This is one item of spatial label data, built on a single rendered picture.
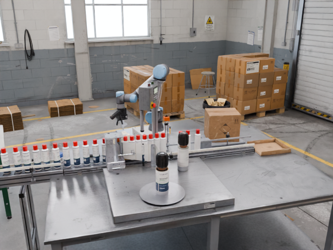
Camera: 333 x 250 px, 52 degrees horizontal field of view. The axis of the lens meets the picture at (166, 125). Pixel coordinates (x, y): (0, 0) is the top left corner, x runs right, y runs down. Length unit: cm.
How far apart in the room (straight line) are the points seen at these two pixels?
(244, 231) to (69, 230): 162
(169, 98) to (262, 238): 392
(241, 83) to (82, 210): 471
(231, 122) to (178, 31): 586
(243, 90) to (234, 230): 375
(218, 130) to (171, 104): 337
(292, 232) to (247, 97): 374
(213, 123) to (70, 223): 163
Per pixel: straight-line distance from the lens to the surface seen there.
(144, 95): 272
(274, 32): 821
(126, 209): 221
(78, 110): 716
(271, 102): 706
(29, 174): 282
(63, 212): 236
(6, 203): 392
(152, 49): 864
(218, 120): 323
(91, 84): 827
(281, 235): 324
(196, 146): 296
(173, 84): 646
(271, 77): 690
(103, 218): 224
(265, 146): 335
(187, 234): 310
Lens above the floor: 208
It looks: 19 degrees down
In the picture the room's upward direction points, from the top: straight up
